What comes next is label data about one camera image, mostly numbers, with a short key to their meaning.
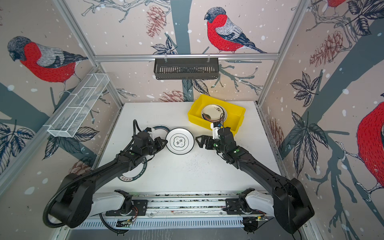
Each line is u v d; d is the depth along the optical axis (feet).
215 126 2.43
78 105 2.57
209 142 2.34
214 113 3.59
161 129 3.40
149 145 2.30
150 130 2.67
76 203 1.34
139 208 2.40
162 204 2.45
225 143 2.05
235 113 3.61
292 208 1.32
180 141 2.95
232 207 2.40
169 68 3.51
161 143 2.51
